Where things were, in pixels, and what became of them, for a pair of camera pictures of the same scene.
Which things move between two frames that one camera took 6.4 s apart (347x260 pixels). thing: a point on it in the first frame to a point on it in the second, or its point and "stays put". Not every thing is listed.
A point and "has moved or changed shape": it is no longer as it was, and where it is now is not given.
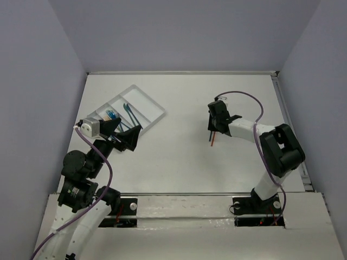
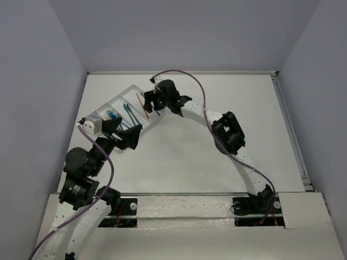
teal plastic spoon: [124, 106] stays put
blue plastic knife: [128, 106] stays put
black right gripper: [211, 127] to [149, 97]
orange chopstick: [213, 138] has moved or changed shape
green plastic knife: [129, 110] stays put
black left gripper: [114, 139] stays put
